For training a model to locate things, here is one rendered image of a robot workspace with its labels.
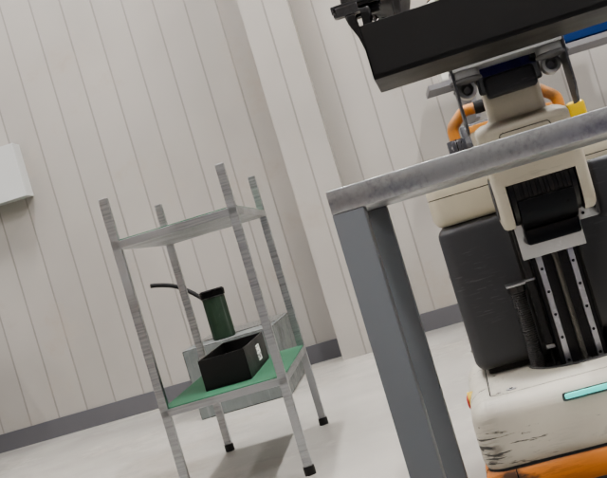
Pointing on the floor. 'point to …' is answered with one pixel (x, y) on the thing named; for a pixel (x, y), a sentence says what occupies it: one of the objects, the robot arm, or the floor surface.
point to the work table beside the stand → (395, 371)
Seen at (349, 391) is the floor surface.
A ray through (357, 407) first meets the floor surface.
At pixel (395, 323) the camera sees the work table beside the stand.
